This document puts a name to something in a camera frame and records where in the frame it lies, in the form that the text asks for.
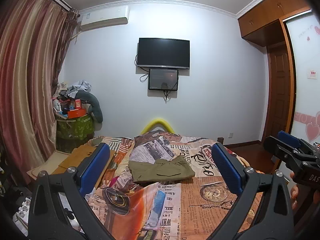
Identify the wall power socket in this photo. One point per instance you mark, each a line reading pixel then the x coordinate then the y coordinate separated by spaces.
pixel 231 135

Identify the wall mounted black television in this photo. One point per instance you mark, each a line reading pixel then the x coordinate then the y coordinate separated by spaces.
pixel 163 52

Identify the olive green pants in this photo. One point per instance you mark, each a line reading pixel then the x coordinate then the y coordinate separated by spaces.
pixel 162 170

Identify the yellow bed headboard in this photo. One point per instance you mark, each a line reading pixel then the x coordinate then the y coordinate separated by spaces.
pixel 157 122

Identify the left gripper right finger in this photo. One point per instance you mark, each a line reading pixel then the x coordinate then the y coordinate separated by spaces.
pixel 274 216

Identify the orange box on bin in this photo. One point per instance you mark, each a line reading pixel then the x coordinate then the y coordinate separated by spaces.
pixel 75 109

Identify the green patterned storage bin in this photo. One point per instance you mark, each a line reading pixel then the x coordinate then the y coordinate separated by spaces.
pixel 72 133

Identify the newspaper print bed sheet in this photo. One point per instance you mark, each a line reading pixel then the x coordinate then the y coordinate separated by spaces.
pixel 183 209

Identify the pink garment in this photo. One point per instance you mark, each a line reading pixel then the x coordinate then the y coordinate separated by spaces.
pixel 113 181

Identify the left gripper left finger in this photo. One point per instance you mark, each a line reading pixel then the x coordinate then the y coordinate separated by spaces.
pixel 58 208

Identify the white wardrobe sliding door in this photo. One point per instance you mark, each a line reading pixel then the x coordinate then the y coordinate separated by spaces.
pixel 303 31

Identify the brown wooden door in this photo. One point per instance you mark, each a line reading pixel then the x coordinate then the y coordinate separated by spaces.
pixel 279 90

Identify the white air conditioner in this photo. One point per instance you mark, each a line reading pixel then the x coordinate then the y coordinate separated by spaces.
pixel 105 18

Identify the person's right hand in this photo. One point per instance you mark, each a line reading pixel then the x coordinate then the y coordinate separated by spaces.
pixel 294 194

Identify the striped red beige curtain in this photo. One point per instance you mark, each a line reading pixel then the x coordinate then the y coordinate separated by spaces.
pixel 35 36

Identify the cardboard box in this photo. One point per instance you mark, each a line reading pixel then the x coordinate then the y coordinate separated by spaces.
pixel 77 156

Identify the small wall monitor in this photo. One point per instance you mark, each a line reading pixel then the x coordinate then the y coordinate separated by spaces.
pixel 163 79

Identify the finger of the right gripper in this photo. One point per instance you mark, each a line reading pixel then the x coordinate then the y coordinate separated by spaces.
pixel 289 139
pixel 281 150

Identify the grey green pillow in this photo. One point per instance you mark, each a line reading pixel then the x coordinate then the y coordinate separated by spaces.
pixel 88 98

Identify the wooden overhead cabinet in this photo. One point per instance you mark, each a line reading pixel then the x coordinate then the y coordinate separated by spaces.
pixel 261 25

